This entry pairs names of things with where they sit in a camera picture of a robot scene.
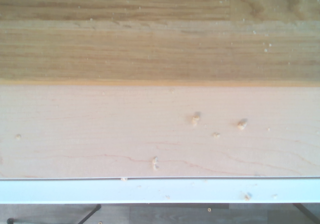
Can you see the cereal crumb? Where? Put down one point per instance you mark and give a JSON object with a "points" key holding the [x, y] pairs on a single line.
{"points": [[155, 163], [241, 124], [195, 118], [247, 196], [216, 134], [18, 136]]}

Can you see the large wooden butcher board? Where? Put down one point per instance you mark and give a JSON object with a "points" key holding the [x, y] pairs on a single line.
{"points": [[125, 46]]}

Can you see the white drawer cabinet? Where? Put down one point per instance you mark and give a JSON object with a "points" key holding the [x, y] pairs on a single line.
{"points": [[125, 190]]}

